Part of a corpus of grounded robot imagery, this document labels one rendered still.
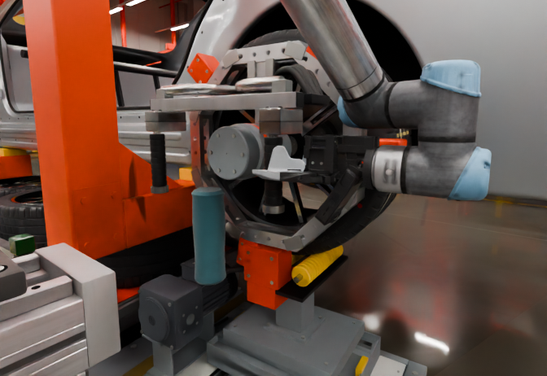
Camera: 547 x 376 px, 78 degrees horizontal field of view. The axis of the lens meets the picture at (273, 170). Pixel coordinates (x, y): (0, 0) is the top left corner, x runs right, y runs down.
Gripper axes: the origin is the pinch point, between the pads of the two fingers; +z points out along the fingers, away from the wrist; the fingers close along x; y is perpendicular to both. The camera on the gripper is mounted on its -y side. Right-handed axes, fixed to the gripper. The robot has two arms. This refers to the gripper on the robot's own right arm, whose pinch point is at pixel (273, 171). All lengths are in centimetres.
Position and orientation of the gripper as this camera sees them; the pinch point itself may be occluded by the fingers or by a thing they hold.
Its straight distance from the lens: 65.6
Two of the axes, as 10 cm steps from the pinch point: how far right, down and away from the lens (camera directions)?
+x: -5.4, 1.2, -8.3
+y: 0.0, -9.9, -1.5
